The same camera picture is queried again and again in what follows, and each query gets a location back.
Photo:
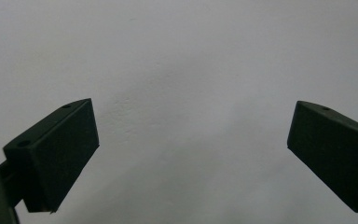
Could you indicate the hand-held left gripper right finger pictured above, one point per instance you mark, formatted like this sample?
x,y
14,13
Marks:
x,y
335,155

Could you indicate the pale blue mat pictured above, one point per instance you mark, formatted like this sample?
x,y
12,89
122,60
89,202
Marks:
x,y
183,77

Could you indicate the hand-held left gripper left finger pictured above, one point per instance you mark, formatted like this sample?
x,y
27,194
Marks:
x,y
59,155

